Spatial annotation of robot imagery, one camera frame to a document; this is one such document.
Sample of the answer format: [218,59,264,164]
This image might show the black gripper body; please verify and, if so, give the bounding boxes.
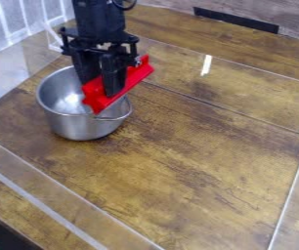
[59,0,140,66]

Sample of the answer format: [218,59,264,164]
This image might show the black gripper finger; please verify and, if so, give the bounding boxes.
[72,49,102,85]
[100,53,130,98]

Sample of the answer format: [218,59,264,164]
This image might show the red rectangular block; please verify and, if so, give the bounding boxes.
[83,55,154,114]

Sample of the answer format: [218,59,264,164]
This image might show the silver metal pot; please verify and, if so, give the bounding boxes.
[35,66,134,141]

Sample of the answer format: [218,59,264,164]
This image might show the clear acrylic stand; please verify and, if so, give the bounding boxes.
[43,22,64,53]

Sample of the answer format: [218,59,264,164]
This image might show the black strip on table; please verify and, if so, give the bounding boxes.
[194,7,279,34]

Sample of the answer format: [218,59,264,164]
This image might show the clear acrylic front panel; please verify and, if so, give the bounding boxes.
[0,145,164,250]

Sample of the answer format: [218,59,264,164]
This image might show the black cable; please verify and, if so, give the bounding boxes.
[111,0,139,12]

